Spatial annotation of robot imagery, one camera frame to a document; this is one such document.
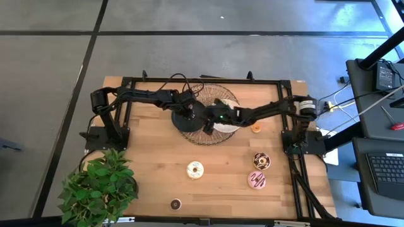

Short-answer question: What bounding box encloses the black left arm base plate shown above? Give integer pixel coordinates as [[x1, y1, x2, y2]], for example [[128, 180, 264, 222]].
[[79, 125, 131, 151]]

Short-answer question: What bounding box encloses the white round plate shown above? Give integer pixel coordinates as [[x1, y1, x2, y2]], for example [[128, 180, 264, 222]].
[[211, 98, 241, 134]]

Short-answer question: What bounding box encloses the red-handled screwdriver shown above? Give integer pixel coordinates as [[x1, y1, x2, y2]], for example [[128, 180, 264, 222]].
[[380, 105, 404, 131]]

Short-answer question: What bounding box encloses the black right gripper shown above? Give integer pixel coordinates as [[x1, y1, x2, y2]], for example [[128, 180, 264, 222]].
[[204, 99, 242, 135]]

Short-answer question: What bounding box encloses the black desk support bar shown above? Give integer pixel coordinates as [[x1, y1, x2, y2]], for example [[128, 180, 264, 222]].
[[323, 121, 362, 153]]

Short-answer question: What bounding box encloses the black aluminium table frame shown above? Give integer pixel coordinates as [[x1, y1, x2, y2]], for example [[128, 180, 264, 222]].
[[114, 76, 340, 221]]

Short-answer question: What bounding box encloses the green leafy potted plant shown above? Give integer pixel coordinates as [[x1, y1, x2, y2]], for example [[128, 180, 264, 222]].
[[58, 148, 139, 227]]

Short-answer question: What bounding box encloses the black keyboard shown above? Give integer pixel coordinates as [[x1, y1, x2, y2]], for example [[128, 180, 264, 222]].
[[365, 153, 404, 201]]

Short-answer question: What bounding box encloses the black diagonal pole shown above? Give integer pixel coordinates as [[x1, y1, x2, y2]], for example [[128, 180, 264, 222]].
[[359, 26, 404, 71]]

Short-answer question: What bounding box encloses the black power supply box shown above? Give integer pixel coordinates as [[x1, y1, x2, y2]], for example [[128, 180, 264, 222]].
[[376, 61, 396, 92]]

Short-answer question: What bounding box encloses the white cable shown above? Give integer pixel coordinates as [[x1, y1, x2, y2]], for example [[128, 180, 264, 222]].
[[333, 84, 404, 127]]

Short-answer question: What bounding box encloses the grey furniture foot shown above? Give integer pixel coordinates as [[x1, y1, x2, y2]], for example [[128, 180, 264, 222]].
[[0, 137, 25, 152]]

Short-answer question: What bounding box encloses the black stand bar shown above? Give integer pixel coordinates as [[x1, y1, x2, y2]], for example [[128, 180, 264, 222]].
[[391, 0, 404, 23]]

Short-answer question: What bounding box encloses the black round plate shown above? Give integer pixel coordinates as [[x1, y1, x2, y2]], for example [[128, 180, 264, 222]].
[[171, 100, 209, 133]]

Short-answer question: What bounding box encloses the white donut blue drizzle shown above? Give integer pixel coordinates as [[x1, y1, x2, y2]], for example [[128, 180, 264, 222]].
[[186, 161, 205, 180]]

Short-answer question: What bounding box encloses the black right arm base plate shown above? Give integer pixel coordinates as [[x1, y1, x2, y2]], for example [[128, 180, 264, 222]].
[[282, 129, 326, 155]]

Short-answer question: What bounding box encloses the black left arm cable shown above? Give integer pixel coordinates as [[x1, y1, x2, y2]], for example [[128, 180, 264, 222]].
[[154, 73, 206, 98]]

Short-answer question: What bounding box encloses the dark grey keyboard tray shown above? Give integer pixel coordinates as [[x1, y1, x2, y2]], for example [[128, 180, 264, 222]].
[[352, 137, 404, 220]]

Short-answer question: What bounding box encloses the dark grey side desk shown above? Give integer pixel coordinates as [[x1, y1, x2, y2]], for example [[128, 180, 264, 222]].
[[346, 58, 404, 143]]

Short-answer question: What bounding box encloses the round woven straw placemat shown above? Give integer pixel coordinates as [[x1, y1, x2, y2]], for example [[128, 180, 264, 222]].
[[176, 83, 241, 146]]

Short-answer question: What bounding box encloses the silver metal bracket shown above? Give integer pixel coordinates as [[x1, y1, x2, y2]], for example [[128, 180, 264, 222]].
[[273, 220, 312, 227], [104, 216, 136, 224]]

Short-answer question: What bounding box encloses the white paper sheet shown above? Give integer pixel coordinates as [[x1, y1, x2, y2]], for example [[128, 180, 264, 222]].
[[322, 148, 339, 166]]

